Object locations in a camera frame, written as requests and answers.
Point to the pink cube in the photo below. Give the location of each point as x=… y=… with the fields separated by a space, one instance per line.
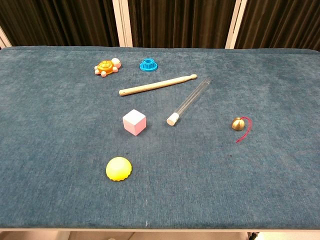
x=134 y=122

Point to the clear test tube with cork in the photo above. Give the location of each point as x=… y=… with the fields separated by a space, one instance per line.
x=187 y=102

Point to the wooden drumstick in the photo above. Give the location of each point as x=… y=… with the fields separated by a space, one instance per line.
x=155 y=85

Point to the blue velvet tablecloth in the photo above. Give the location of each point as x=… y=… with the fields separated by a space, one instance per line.
x=160 y=175

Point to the yellow half dome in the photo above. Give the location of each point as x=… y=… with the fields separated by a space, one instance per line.
x=118 y=169

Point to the orange toy turtle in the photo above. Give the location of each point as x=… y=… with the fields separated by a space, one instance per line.
x=106 y=67

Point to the dark pleated curtain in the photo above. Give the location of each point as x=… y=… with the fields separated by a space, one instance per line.
x=178 y=22

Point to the white partition frame post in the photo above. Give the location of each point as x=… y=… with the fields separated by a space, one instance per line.
x=122 y=22
x=4 y=38
x=235 y=23

